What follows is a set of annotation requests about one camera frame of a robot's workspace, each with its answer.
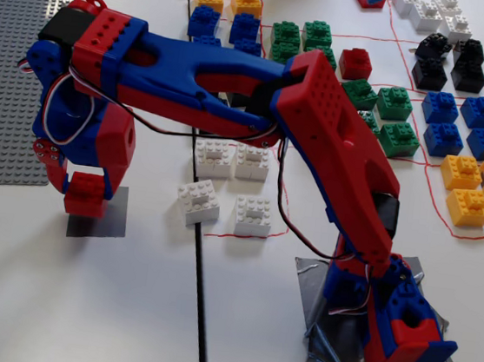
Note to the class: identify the red blue gripper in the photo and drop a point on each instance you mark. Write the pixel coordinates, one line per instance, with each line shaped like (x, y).
(115, 142)

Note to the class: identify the red blue robot arm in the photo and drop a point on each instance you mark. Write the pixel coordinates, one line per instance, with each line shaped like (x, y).
(328, 112)

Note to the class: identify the white lego block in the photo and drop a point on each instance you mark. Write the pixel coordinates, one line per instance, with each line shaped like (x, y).
(252, 165)
(197, 204)
(458, 28)
(253, 219)
(404, 0)
(426, 18)
(211, 160)
(448, 2)

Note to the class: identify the grey tape marker patch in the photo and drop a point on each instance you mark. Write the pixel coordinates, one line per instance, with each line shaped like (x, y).
(107, 227)

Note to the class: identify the green lego block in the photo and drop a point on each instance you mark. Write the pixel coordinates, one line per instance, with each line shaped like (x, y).
(317, 34)
(332, 60)
(399, 142)
(285, 33)
(282, 53)
(393, 104)
(359, 94)
(370, 123)

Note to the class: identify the black lego block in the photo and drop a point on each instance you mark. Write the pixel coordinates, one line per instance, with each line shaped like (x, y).
(471, 52)
(429, 75)
(468, 80)
(432, 46)

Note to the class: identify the grey lego baseplate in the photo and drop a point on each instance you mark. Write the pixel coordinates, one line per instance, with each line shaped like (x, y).
(14, 33)

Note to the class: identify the crumpled grey duct tape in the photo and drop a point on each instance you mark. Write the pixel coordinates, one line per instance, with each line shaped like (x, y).
(326, 361)

